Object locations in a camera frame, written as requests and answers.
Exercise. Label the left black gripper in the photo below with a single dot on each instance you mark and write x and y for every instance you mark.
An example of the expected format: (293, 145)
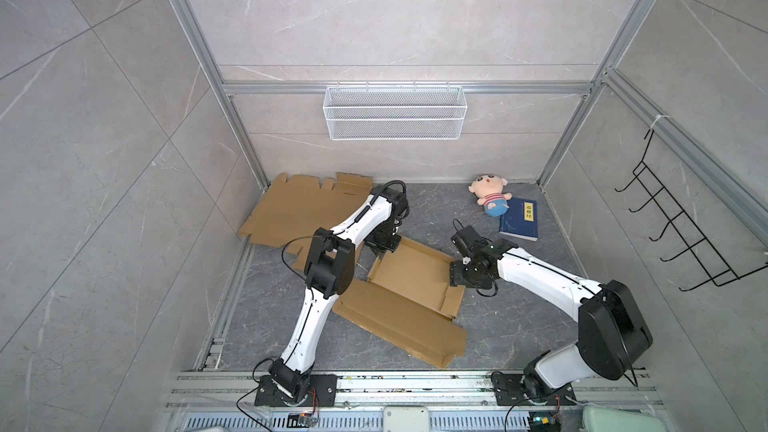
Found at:
(392, 247)

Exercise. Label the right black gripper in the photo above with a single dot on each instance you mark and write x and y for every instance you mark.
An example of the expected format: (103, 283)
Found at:
(456, 277)

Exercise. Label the brown cardboard box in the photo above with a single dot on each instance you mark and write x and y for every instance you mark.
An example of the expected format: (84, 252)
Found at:
(408, 301)

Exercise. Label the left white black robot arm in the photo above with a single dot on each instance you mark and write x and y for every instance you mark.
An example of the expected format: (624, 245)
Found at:
(328, 273)

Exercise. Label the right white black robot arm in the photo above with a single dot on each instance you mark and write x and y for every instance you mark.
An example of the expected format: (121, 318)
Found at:
(612, 332)

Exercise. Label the white electrical box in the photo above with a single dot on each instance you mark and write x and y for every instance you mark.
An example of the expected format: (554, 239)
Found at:
(406, 419)

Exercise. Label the dark blue book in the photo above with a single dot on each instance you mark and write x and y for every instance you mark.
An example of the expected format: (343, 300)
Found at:
(520, 219)

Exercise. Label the plush doll striped shirt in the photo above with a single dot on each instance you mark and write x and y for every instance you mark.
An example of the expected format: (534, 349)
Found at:
(489, 190)

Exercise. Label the flat brown cardboard sheet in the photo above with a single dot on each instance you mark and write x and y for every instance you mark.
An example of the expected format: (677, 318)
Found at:
(294, 207)

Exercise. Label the pale green container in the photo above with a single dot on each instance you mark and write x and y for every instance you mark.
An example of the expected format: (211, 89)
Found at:
(602, 419)

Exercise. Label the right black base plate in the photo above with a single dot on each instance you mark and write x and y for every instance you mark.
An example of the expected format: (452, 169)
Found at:
(521, 389)

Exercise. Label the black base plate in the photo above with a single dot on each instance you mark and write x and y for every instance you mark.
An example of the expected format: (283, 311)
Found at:
(316, 389)
(521, 389)

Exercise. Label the white wire mesh basket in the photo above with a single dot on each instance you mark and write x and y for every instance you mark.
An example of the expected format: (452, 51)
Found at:
(389, 112)

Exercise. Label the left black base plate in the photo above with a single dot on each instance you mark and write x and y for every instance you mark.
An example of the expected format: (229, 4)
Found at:
(316, 389)

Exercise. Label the black wire hook rack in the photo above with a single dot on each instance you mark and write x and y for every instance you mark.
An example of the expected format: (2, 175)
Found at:
(717, 270)

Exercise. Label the aluminium mounting rail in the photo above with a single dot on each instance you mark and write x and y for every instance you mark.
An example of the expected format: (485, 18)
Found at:
(209, 390)

